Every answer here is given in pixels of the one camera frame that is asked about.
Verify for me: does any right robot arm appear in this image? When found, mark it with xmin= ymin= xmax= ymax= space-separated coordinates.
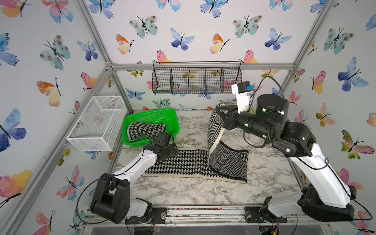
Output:
xmin=215 ymin=94 xmax=356 ymax=222

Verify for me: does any green plastic basket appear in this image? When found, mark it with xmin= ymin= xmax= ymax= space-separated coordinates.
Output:
xmin=122 ymin=109 xmax=180 ymax=147

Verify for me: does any white wire mesh basket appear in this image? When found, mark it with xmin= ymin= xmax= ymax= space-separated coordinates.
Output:
xmin=67 ymin=96 xmax=127 ymax=151

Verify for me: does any black white knitted scarf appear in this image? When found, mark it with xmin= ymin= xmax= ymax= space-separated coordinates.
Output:
xmin=126 ymin=121 xmax=167 ymax=142

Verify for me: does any black wire wall basket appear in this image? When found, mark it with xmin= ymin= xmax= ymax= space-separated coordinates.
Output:
xmin=149 ymin=61 xmax=242 ymax=97

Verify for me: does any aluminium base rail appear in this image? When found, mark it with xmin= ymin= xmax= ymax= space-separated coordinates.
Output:
xmin=82 ymin=204 xmax=330 ymax=227

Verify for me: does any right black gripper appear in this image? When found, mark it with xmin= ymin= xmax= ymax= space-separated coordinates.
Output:
xmin=218 ymin=106 xmax=279 ymax=148

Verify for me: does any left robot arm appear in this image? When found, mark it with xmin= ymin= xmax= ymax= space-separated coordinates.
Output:
xmin=89 ymin=131 xmax=179 ymax=224

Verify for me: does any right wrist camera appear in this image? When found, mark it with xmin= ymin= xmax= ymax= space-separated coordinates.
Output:
xmin=231 ymin=81 xmax=254 ymax=114

